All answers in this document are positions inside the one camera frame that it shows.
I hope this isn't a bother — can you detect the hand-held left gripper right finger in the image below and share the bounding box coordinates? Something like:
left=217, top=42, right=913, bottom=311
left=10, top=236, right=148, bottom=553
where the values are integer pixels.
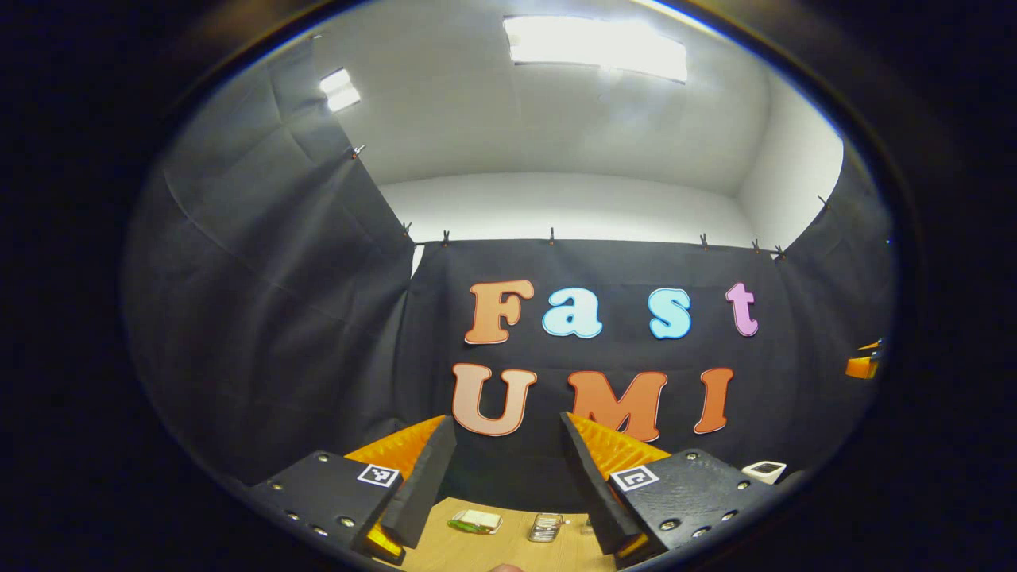
left=560, top=412, right=803, bottom=566

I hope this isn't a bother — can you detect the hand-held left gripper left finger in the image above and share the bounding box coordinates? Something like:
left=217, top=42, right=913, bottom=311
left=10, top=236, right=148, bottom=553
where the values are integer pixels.
left=246, top=415, right=459, bottom=565

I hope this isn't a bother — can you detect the small white plate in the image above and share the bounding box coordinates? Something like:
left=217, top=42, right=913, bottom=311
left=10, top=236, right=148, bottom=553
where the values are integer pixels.
left=448, top=509, right=504, bottom=535

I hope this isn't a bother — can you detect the black backdrop cloth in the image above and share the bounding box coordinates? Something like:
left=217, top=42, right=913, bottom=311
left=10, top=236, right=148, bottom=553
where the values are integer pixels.
left=123, top=40, right=895, bottom=513

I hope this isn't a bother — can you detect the row of black cloth clips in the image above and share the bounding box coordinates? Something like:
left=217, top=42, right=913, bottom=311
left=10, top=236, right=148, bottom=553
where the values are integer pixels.
left=350, top=143, right=831, bottom=261

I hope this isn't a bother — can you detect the small ceiling light panel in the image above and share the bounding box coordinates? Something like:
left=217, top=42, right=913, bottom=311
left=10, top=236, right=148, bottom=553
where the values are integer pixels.
left=319, top=68, right=362, bottom=114

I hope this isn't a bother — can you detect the large ceiling light panel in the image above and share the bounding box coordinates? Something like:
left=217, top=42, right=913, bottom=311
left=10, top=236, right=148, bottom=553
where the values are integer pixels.
left=503, top=14, right=689, bottom=84

